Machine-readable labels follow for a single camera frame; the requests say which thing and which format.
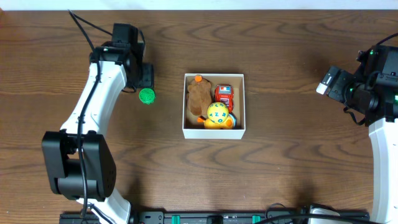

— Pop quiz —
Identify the green plastic turbine wheel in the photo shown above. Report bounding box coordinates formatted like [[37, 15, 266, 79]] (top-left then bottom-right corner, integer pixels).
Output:
[[139, 88, 155, 105]]

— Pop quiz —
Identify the brown plush bear toy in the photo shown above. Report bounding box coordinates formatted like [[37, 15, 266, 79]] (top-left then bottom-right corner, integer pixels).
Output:
[[187, 75, 213, 116]]

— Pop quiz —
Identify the orange rubber duck toy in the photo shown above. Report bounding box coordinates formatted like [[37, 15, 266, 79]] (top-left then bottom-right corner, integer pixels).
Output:
[[197, 114, 236, 129]]

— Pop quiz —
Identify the red toy fire truck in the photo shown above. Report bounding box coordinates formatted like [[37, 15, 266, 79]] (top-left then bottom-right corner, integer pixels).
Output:
[[215, 85, 234, 113]]

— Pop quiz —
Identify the yellow ball with blue letters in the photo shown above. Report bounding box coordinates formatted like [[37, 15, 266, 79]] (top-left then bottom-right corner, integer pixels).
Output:
[[207, 102, 229, 124]]

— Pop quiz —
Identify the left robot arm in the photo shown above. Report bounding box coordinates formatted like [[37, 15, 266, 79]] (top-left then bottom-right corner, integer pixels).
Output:
[[42, 43, 154, 223]]

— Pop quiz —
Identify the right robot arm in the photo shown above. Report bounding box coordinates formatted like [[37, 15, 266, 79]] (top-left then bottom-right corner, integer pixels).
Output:
[[317, 66, 397, 223]]

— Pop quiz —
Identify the white cardboard box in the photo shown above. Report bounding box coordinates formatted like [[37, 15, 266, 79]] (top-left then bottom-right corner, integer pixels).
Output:
[[182, 73, 246, 139]]

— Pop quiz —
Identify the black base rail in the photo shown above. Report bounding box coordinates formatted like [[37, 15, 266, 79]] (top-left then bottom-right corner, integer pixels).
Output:
[[59, 204, 371, 224]]

